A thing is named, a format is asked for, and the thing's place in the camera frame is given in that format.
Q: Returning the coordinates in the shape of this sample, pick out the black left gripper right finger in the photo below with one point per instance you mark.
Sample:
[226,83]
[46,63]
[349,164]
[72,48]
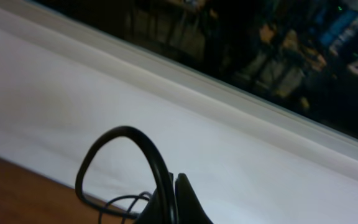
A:
[190,210]

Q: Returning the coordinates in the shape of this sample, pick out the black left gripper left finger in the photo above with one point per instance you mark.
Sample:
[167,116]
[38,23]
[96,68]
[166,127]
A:
[158,211]

